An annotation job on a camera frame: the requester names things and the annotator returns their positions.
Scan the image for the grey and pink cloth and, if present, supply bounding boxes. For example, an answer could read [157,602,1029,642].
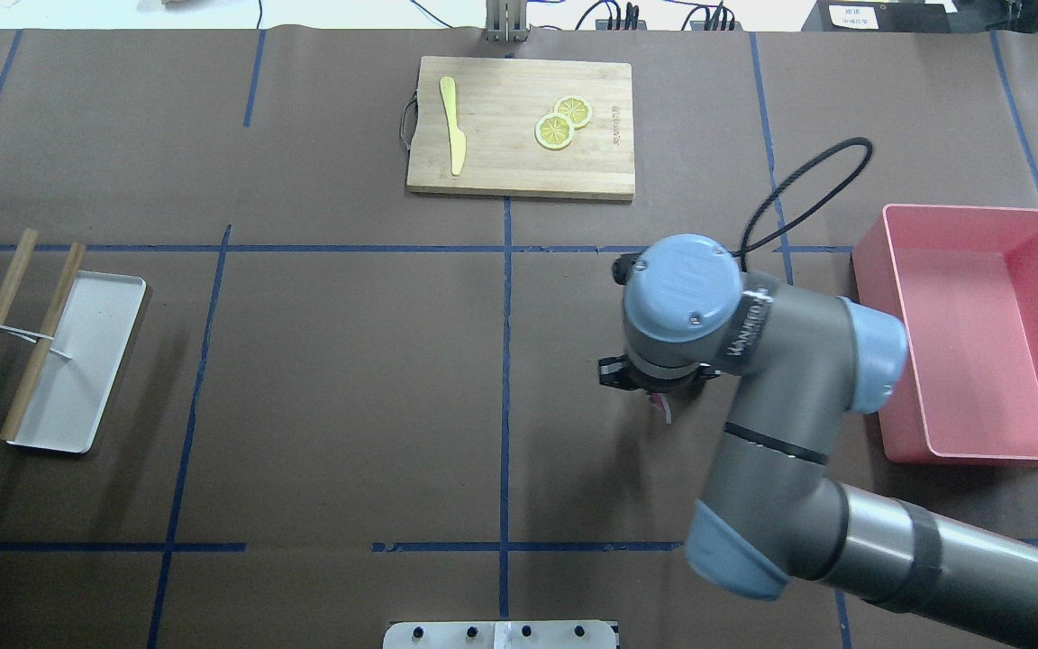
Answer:
[648,393,674,425]

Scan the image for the right wooden rack rod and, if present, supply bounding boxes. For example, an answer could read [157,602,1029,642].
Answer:
[0,242,87,441]

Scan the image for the lemon slice front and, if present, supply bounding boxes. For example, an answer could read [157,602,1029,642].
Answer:
[532,112,576,151]

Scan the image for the lemon slice back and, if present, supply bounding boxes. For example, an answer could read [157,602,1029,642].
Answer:
[553,94,594,129]

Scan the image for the bamboo cutting board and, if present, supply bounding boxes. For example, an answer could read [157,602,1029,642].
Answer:
[406,55,637,202]

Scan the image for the yellow plastic knife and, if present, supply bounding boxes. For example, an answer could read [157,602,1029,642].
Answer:
[438,77,467,177]

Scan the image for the white mounting base plate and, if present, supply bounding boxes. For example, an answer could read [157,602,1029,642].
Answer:
[382,619,622,648]

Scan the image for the pink plastic bin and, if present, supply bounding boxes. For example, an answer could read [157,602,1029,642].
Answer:
[851,202,1038,467]

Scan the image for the aluminium frame post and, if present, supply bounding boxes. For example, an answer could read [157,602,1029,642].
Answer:
[483,0,531,42]

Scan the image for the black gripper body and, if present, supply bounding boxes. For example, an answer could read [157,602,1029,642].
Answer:
[597,356,723,394]

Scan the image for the lemon slice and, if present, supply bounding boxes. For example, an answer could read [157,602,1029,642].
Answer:
[553,94,594,129]
[532,112,576,151]

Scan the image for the white metal tray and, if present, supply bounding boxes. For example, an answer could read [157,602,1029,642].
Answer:
[8,270,148,453]

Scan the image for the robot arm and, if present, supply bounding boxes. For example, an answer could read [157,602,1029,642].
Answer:
[597,233,1038,648]

